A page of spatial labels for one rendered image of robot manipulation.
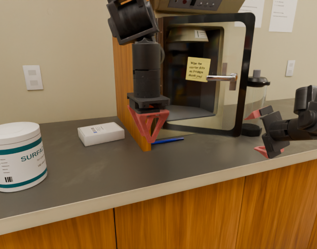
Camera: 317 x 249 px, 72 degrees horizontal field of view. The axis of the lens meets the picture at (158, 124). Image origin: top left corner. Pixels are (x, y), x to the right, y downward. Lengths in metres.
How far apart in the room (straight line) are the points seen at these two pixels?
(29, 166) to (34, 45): 0.69
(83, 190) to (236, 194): 0.51
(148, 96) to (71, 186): 0.34
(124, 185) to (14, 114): 0.80
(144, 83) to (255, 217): 0.71
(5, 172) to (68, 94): 0.65
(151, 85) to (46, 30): 0.84
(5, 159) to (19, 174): 0.05
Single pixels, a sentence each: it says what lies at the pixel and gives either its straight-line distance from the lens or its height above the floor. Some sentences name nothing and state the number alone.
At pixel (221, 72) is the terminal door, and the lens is 0.77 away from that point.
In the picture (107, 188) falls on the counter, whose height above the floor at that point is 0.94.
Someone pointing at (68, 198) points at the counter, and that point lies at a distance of 0.61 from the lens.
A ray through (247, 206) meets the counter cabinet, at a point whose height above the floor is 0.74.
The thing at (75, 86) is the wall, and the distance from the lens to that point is 1.22.
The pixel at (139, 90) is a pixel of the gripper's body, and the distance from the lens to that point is 0.45.
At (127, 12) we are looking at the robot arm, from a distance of 0.45.
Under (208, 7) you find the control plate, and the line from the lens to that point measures 0.88.
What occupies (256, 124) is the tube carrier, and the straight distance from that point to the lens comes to 0.99.
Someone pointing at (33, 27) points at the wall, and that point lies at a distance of 1.22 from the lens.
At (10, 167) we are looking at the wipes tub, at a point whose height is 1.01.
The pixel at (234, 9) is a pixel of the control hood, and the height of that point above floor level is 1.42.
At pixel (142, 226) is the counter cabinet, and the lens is 0.72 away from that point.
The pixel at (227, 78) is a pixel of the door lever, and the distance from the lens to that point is 0.72.
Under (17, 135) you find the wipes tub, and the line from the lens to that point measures 0.63.
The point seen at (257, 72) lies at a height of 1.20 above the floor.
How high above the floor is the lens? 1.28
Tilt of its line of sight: 19 degrees down
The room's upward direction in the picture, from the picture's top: straight up
